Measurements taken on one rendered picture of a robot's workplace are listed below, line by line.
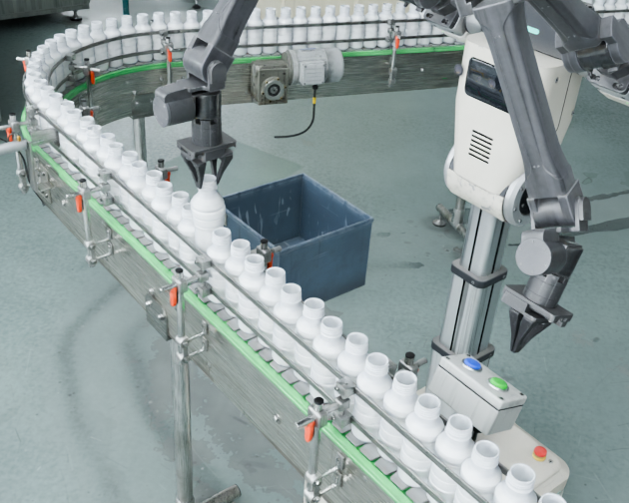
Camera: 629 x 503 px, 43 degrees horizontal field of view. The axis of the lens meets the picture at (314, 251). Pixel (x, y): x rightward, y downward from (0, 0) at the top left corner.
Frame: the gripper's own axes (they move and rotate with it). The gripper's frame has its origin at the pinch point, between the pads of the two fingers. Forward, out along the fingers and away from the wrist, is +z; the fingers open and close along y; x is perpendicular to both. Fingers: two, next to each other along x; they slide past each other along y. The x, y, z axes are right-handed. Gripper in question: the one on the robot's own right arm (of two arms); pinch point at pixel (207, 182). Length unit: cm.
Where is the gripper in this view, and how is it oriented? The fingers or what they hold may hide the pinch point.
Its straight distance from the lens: 161.9
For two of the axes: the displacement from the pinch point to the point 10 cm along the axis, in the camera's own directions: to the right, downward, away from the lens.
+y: -7.9, 2.9, -5.4
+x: 6.2, 4.6, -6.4
